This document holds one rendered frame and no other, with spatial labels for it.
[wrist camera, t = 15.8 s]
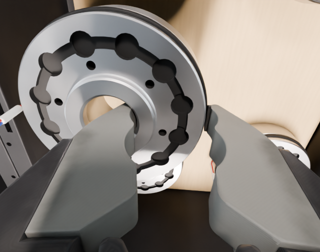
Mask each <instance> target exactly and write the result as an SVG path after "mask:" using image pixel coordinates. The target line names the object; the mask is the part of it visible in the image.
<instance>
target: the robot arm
mask: <svg viewBox="0 0 320 252"><path fill-rule="evenodd" d="M137 124H138V123H137V118H136V115H135V113H134V111H133V110H132V108H131V107H130V106H129V105H128V104H126V103H123V104H121V105H119V106H117V107H116V108H114V109H112V110H110V111H108V112H107V113H105V114H103V115H101V116H99V117H98V118H96V119H94V120H93V121H91V122H90V123H89V124H87V125H86V126H85V127H84V128H82V129H81V130H80V131H79V132H78V133H77V134H76V135H75V136H74V137H73V138H63V139H62V140H61V141H60V142H59V143H58V144H56V145H55V146H54V147H53V148H52V149H51V150H50V151H48V152H47V153H46V154H45V155H44V156H43V157H42V158H40V159H39V160H38V161H37V162H36V163H35V164H34V165H32V166H31V167H30V168H29V169H28V170H27V171H26V172H24V173H23V174H22V175H21V176H20V177H19V178H18V179H16V180H15V181H14V182H13V183H12V184H11V185H10V186H8V187H7V188H6V189H5V190H4V191H3V192H2V193H1V194H0V252H128V250H127V248H126V245H125V243H124V241H123V240H122V239H121V237H122V236H124V235H125V234H126V233H128V232H129V231H130V230H132V229H133V228H134V227H135V226H136V224H137V222H138V185H137V165H136V163H135V162H134V161H133V160H132V159H131V157H132V155H133V154H134V153H135V135H134V131H135V130H136V127H137ZM204 132H207V134H208V135H209V136H210V138H211V140H212V142H211V147H210V151H209V156H210V158H211V159H212V160H213V162H214V163H215V165H216V167H217V168H216V172H215V176H214V180H213V184H212V188H211V192H210V195H209V199H208V207H209V225H210V227H211V229H212V230H213V231H214V232H215V233H216V234H217V235H218V236H219V237H220V238H222V239H223V240H224V241H225V242H226V243H228V244H229V245H230V246H231V247H233V252H320V177H319V176H317V175H316V174H315V173H314V172H313V171H312V170H311V169H310V168H308V167H307V166H306V165H305V164H304V163H303V162H302V161H301V160H299V159H298V158H297V157H296V156H295V155H294V154H293V153H292V152H290V151H289V150H288V149H279V148H278V147H277V146H276V145H275V144H274V143H273V142H272V141H271V140H270V139H269V138H268V137H266V136H265V135H264V134H263V133H262V132H260V131H259V130H258V129H256V128H255V127H253V126H252V125H250V124H249V123H247V122H246V121H244V120H242V119H241V118H239V117H237V116H236V115H234V114H232V113H231V112H229V111H227V110H226V109H224V108H223V107H221V106H219V105H217V104H212V105H207V113H206V119H205V124H204Z"/></svg>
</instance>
